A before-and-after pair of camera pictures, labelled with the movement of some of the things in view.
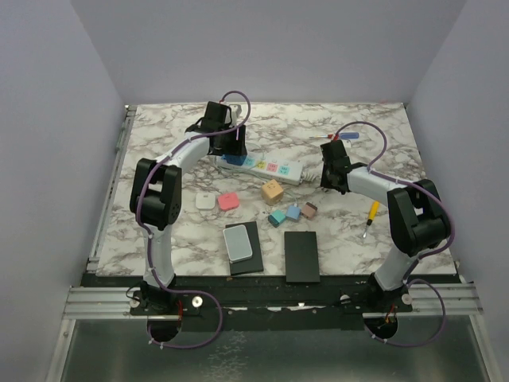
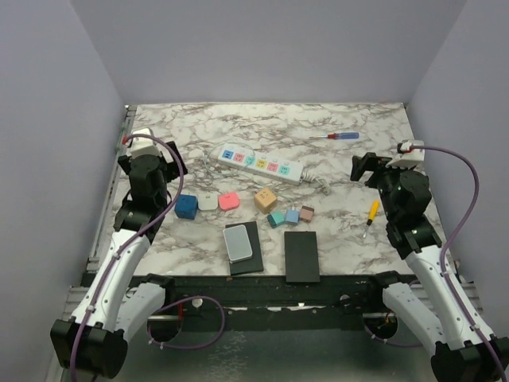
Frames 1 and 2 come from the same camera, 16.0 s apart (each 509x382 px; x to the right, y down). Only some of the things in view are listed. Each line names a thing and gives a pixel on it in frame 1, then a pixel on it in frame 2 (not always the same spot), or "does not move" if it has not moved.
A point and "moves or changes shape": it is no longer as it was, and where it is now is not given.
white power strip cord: [312, 177] does not move
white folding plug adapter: [205, 200] does not move
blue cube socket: [235, 159] -> [186, 206]
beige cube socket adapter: [272, 192] -> [266, 200]
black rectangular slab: [301, 257] does not move
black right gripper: [325, 182] -> [370, 161]
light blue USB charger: [293, 212] moves or changes shape
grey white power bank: [237, 243] does not move
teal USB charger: [277, 218] does not move
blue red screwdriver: [342, 135] does not move
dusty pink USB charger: [308, 210] moves or changes shape
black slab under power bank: [254, 263] does not move
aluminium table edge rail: [93, 259] does not move
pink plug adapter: [228, 200] does not move
